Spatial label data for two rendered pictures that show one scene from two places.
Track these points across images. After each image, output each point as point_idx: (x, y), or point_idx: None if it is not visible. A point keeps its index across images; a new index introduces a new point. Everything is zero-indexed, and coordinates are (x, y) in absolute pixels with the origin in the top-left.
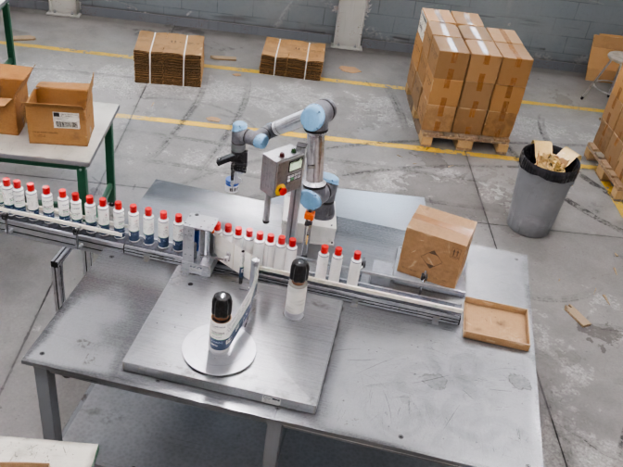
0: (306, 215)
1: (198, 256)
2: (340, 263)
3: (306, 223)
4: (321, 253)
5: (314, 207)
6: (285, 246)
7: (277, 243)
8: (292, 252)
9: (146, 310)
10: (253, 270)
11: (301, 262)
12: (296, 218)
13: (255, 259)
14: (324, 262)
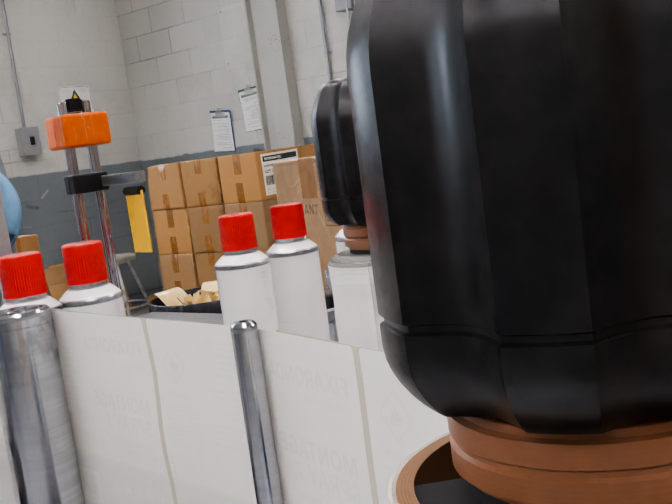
0: (73, 120)
1: None
2: (321, 274)
3: (83, 179)
4: (238, 255)
5: (7, 226)
6: (57, 301)
7: (10, 305)
8: (116, 310)
9: None
10: (41, 392)
11: None
12: (1, 209)
13: (18, 311)
14: (269, 295)
